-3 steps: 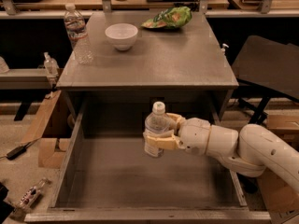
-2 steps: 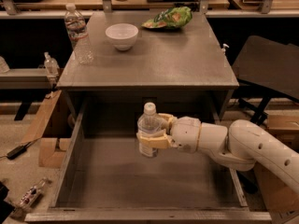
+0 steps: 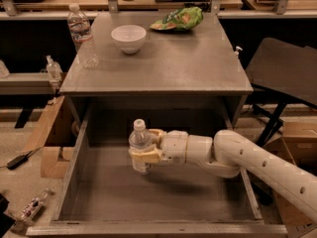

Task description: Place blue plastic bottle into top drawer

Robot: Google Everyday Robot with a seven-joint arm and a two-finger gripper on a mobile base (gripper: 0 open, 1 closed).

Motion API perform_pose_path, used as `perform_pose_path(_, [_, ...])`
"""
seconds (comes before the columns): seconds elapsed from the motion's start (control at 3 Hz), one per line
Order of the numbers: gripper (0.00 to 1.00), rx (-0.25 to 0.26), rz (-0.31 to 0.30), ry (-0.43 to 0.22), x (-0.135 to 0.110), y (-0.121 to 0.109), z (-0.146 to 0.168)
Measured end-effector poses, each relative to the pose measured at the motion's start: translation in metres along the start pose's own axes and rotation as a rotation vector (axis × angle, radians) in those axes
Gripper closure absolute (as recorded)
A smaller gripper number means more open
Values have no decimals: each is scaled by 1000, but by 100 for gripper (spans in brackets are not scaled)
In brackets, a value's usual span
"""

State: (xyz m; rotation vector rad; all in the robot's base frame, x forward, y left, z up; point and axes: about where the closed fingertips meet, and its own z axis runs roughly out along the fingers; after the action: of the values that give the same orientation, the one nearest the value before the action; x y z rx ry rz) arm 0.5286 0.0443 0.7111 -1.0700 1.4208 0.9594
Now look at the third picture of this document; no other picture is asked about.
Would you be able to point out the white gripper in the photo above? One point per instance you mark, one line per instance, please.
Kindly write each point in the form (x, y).
(173, 145)

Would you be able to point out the clear bottle with white label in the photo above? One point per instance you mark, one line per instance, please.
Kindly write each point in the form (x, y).
(141, 139)

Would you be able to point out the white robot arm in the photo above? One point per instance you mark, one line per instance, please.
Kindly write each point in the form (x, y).
(224, 155)

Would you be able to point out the open grey top drawer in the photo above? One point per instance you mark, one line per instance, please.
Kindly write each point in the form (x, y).
(102, 197)

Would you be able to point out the white pump dispenser top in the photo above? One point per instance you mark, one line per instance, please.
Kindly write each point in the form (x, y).
(238, 51)

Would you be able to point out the small pump bottle on left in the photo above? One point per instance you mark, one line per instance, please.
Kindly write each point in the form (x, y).
(53, 69)

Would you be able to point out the empty bottle on floor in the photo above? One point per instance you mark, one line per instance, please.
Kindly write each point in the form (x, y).
(27, 215)

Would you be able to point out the clear bottle with red label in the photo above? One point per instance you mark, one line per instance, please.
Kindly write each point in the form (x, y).
(81, 34)

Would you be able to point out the grey cabinet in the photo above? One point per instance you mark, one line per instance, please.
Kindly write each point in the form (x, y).
(200, 62)

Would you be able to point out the cardboard box on left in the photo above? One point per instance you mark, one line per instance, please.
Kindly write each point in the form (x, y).
(53, 139)

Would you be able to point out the cardboard box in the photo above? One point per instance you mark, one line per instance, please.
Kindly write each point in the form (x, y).
(53, 139)
(297, 144)

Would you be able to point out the white ceramic bowl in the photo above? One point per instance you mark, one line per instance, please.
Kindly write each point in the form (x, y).
(129, 38)

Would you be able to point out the green chip bag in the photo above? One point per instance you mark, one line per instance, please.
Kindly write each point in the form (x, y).
(179, 20)

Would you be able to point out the black power adapter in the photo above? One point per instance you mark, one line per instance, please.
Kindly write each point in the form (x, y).
(16, 162)

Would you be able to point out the cardboard box on right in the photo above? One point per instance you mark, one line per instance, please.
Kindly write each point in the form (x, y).
(297, 144)

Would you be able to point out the black folding chair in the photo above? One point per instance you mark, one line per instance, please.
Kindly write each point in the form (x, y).
(288, 73)

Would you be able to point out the wooden desk in background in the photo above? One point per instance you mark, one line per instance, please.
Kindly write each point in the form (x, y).
(102, 5)

